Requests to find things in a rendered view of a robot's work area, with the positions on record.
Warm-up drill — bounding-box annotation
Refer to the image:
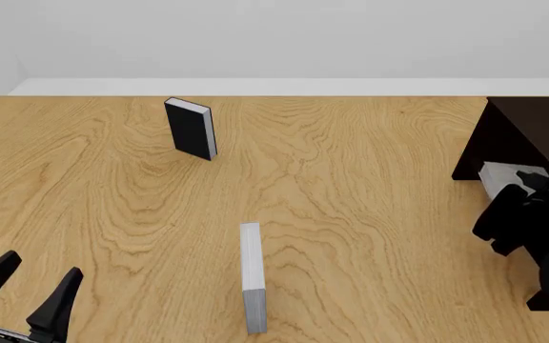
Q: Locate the black book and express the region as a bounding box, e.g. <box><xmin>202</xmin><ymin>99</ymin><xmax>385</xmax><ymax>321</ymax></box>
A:
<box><xmin>163</xmin><ymin>96</ymin><xmax>219</xmax><ymax>163</ymax></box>

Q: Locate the white grey book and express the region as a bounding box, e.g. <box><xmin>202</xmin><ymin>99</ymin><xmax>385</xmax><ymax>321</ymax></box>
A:
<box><xmin>478</xmin><ymin>160</ymin><xmax>549</xmax><ymax>231</ymax></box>

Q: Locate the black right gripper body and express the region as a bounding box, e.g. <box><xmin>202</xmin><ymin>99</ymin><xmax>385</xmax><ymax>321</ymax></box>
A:
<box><xmin>471</xmin><ymin>181</ymin><xmax>549</xmax><ymax>257</ymax></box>

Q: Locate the dark brown wooden cabinet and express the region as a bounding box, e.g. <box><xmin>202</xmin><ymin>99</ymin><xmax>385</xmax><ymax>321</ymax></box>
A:
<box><xmin>451</xmin><ymin>95</ymin><xmax>549</xmax><ymax>313</ymax></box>

